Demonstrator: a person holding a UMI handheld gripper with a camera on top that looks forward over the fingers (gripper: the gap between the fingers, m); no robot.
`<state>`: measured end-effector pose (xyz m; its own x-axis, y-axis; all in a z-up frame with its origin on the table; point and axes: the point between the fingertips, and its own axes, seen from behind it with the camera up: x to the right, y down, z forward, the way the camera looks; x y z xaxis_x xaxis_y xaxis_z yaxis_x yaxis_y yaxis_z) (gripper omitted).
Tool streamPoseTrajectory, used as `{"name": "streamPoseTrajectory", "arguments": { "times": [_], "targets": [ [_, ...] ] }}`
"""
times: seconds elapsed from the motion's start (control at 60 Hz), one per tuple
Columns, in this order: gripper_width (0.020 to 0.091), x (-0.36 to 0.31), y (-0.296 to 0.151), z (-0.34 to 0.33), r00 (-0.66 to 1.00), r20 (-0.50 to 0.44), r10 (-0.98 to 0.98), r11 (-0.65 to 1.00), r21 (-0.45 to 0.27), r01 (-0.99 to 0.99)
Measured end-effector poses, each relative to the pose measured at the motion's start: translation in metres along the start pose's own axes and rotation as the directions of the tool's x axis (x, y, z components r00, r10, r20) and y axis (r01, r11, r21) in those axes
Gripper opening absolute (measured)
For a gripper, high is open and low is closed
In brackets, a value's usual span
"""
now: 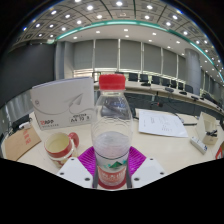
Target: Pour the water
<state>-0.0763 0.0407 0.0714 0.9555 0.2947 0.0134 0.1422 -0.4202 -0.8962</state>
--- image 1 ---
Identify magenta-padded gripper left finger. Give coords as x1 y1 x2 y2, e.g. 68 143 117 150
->
56 146 100 189

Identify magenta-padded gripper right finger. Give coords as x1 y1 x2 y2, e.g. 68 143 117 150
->
125 145 167 189

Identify clear red-capped water bottle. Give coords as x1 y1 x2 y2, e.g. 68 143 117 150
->
90 73 134 190

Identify red and white mug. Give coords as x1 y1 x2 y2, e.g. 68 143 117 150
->
43 131 80 168

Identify white printed paper sheets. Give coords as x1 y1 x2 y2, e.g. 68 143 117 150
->
137 109 189 139

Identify white power strip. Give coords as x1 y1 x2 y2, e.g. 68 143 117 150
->
189 135 208 155

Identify white printer paper box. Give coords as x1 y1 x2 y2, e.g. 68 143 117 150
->
29 76 96 131

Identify long curved conference desk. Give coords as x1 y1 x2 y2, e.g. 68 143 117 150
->
93 79 224 116

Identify small open white box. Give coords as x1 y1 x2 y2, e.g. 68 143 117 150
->
194 111 219 146

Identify black flat device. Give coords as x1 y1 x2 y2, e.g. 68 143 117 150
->
11 114 31 133

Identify row of black office chairs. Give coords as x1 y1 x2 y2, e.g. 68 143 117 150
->
128 71 214 101

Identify group of ceiling lights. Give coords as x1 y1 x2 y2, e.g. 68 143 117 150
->
21 0 224 73

